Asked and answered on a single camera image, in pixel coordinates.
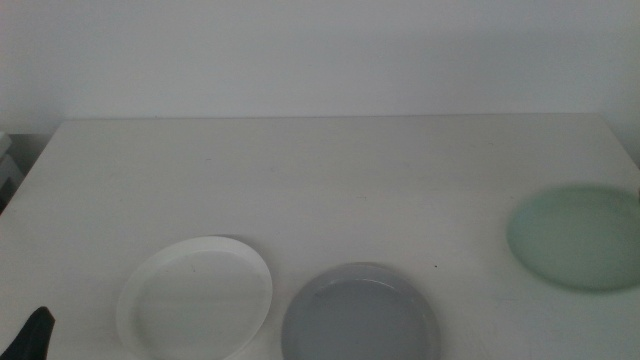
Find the white shallow bowl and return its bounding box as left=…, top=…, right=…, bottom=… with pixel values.
left=115, top=235, right=275, bottom=360

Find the grey shallow bowl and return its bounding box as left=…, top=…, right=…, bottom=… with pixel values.
left=280, top=262, right=442, bottom=360

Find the mint green shallow bowl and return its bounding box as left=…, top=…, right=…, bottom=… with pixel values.
left=506, top=184, right=640, bottom=294

